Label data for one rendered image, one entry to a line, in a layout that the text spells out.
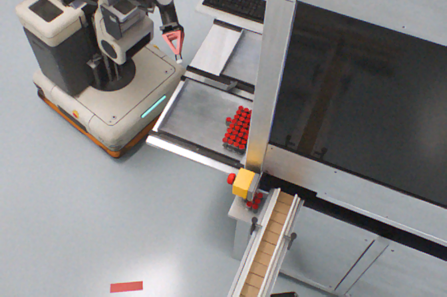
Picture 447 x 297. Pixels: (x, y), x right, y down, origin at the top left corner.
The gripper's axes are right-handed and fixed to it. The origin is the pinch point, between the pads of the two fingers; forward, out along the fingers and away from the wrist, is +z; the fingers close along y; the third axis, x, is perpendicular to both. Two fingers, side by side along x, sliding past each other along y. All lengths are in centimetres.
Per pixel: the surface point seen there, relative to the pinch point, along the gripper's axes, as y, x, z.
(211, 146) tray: -16.1, 0.8, 34.9
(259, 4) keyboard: -67, 29, -25
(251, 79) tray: -35.9, 19.7, 11.8
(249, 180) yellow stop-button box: 5, 15, 49
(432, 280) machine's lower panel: -25, 68, 102
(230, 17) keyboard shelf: -63, 15, -21
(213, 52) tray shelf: -40.8, 6.6, -4.0
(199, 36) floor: -158, -17, -37
